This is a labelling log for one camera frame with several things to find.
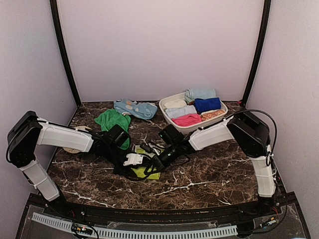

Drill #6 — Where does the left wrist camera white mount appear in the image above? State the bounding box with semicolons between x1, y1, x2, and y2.
123;153;144;166

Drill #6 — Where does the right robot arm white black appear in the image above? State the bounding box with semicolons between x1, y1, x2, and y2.
152;110;276;216

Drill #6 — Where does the pink rolled towel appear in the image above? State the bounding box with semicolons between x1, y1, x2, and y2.
172;114;202;127

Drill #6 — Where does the beige embroidered round cloth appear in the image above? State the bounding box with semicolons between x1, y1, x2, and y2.
63;125;92;154

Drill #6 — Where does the white slotted cable duct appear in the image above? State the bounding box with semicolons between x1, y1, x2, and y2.
31;213;238;239

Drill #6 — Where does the black frame post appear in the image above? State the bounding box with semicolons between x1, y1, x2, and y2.
49;0;82;107
240;0;272;107

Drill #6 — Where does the pale blue rolled towel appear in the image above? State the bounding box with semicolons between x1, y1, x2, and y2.
185;88;216;100

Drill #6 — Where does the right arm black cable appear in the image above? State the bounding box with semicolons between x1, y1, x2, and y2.
234;109;278;167

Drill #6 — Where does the black front rail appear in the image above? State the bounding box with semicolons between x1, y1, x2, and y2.
29;193;297;225

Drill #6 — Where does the green towel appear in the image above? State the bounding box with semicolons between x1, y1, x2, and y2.
94;110;132;150

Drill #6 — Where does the white plastic basin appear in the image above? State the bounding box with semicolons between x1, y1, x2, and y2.
159;92;228;134

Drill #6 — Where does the small circuit board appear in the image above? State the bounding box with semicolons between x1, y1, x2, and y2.
71;224;93;235

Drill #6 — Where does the light blue patterned towel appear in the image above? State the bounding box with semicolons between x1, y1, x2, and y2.
114;99;158;120

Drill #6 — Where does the right black frame post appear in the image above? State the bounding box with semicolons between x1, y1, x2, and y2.
240;0;272;107

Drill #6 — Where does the lavender rolled towel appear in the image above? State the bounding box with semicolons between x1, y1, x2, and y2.
165;105;197;119

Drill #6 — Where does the dark blue rolled towel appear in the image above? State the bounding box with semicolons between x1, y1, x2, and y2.
194;97;221;113

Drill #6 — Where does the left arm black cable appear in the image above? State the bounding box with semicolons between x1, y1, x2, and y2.
124;161;160;182

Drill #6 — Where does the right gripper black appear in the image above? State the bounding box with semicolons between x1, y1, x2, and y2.
145;143;180;174

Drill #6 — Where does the orange patterned rolled towel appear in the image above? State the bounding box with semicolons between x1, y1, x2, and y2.
200;109;225;121

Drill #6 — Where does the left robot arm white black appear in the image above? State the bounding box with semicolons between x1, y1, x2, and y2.
5;111;130;217

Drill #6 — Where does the yellow-green crocodile towel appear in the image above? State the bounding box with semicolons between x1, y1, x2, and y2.
131;145;161;180

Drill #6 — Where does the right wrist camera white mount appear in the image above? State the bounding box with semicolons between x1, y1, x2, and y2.
140;142;165;155

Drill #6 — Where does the cream rolled towel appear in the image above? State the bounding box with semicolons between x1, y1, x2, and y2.
164;99;187;109

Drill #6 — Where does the left black frame post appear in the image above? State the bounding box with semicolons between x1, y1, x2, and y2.
49;0;82;107

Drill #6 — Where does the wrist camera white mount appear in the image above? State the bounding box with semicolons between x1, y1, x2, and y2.
123;153;144;166
140;142;165;155

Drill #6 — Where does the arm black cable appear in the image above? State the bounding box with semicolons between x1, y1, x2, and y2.
124;161;160;182
234;109;278;167

